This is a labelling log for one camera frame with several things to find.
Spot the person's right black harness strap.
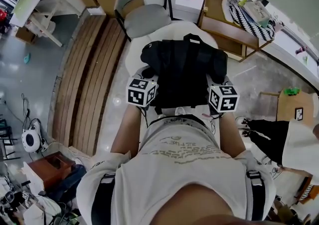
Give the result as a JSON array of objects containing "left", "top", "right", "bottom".
[{"left": 246, "top": 170, "right": 266, "bottom": 221}]

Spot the clear water jug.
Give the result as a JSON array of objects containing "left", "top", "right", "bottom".
[{"left": 32, "top": 15, "right": 57, "bottom": 37}]

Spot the person's right forearm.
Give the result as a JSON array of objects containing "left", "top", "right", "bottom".
[{"left": 219, "top": 113, "right": 246, "bottom": 159}]

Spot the dark blue clothing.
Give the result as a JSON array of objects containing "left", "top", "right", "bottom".
[{"left": 49, "top": 164, "right": 87, "bottom": 202}]

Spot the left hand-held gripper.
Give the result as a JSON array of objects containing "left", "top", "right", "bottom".
[{"left": 126, "top": 66, "right": 159, "bottom": 108}]

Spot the grey armchair with black frame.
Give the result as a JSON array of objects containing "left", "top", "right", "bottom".
[{"left": 114, "top": 0, "right": 174, "bottom": 42}]

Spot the wooden shelf rack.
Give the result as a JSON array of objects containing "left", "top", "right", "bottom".
[{"left": 196, "top": 0, "right": 275, "bottom": 62}]

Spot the brown cardboard box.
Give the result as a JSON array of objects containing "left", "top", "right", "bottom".
[{"left": 15, "top": 26, "right": 37, "bottom": 44}]

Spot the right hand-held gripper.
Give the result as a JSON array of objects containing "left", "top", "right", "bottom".
[{"left": 206, "top": 75, "right": 240, "bottom": 114}]

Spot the wooden slat platform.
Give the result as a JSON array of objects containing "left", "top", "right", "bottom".
[{"left": 51, "top": 15, "right": 128, "bottom": 156}]

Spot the black backpack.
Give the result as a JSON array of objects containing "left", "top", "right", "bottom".
[{"left": 140, "top": 33, "right": 229, "bottom": 115}]

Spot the round wooden coffee table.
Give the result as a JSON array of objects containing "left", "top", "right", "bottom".
[{"left": 260, "top": 88, "right": 316, "bottom": 122}]

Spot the person's left forearm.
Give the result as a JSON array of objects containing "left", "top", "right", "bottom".
[{"left": 110, "top": 105, "right": 145, "bottom": 156}]

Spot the black white zigzag cushion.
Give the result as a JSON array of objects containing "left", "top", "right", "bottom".
[{"left": 221, "top": 0, "right": 276, "bottom": 42}]

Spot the pale green mat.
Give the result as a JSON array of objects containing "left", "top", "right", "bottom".
[{"left": 13, "top": 0, "right": 33, "bottom": 14}]

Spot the person's left black harness strap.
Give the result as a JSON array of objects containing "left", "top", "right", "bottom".
[{"left": 91, "top": 173, "right": 117, "bottom": 225}]

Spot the translucent plastic case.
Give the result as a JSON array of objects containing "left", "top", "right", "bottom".
[{"left": 243, "top": 0, "right": 271, "bottom": 24}]

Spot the person's black harness strap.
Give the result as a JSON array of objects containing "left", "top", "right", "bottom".
[
  {"left": 246, "top": 170, "right": 266, "bottom": 221},
  {"left": 91, "top": 173, "right": 117, "bottom": 225}
]

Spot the red-brown wooden box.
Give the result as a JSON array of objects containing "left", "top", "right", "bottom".
[{"left": 27, "top": 151, "right": 75, "bottom": 190}]

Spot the person's torso in white shirt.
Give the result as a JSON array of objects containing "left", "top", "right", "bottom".
[{"left": 76, "top": 115, "right": 276, "bottom": 225}]

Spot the white round tracking device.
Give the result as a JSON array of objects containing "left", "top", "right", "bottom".
[{"left": 21, "top": 119, "right": 43, "bottom": 154}]

